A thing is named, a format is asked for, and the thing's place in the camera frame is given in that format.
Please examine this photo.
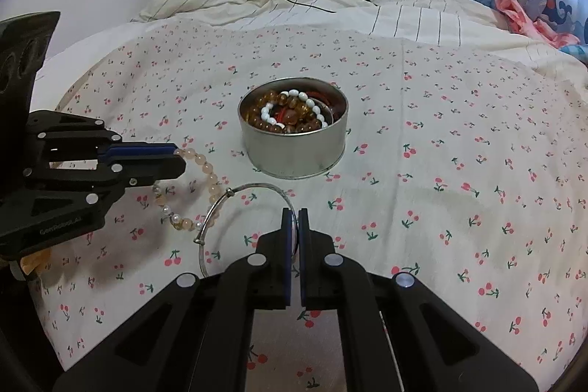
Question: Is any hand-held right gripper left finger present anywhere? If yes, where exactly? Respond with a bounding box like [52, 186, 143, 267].
[53, 208, 297, 392]

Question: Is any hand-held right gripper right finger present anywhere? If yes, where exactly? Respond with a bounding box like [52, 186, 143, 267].
[298, 208, 538, 392]

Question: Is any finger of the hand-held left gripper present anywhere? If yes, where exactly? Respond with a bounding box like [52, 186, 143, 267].
[24, 153, 187, 210]
[28, 109, 178, 162]

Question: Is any peach bead bracelet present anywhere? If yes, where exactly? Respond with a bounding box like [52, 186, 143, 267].
[153, 146, 231, 233]

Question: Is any silver bangle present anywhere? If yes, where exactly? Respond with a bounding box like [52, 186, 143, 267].
[193, 183, 300, 279]

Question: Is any round metal tin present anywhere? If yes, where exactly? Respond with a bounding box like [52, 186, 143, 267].
[237, 77, 349, 181]

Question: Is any amber bead bracelet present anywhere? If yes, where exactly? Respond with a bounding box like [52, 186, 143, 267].
[243, 86, 325, 135]

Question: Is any white bead bracelet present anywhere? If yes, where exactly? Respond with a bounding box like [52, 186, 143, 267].
[260, 89, 330, 129]

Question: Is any person's left hand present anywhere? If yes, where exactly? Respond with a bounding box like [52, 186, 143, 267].
[21, 247, 51, 278]

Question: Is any cherry print bedsheet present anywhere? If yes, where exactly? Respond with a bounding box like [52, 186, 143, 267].
[28, 17, 588, 392]

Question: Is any white striped duvet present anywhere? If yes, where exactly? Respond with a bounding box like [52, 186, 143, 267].
[130, 0, 588, 68]

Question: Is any pink cloth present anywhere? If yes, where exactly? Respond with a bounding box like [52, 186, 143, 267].
[493, 0, 582, 49]

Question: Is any turquoise cloth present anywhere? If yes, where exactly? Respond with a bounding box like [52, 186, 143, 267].
[560, 42, 588, 63]

